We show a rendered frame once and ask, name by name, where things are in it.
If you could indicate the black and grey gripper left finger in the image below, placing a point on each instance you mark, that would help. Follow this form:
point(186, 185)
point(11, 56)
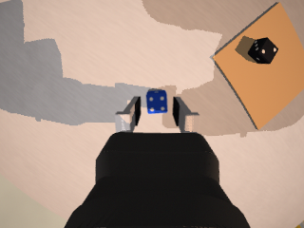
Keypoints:
point(126, 120)

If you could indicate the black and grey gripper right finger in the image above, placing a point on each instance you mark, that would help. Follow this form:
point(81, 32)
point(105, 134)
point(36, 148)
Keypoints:
point(187, 121)

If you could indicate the blue die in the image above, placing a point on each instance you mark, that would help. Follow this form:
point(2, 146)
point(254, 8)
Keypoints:
point(156, 101)

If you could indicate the orange flat mat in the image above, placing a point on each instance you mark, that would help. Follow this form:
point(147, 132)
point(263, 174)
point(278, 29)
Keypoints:
point(264, 89)

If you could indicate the black die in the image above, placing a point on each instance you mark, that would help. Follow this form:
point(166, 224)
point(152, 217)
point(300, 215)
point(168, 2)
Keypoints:
point(263, 51)

